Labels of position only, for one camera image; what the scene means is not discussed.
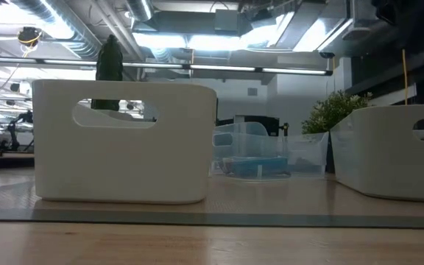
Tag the ceiling security camera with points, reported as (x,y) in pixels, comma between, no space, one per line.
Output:
(327,55)

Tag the long LED light bar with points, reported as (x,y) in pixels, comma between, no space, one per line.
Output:
(223,67)

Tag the small silver ventilation duct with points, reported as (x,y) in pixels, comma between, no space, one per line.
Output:
(140,9)

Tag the white wall board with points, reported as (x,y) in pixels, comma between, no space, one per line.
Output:
(392,96)

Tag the clear plastic bin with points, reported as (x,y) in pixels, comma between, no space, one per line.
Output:
(307,154)

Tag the large silver ventilation duct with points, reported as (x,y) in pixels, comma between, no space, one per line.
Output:
(83,33)

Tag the black background robot arm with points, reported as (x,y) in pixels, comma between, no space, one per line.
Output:
(20,121)

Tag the leafy plant in black pot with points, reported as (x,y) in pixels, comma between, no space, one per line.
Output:
(329,110)

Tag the grey tape strip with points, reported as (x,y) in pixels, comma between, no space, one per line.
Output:
(212,219)

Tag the blue granola bar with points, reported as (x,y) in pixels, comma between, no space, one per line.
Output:
(256,166)

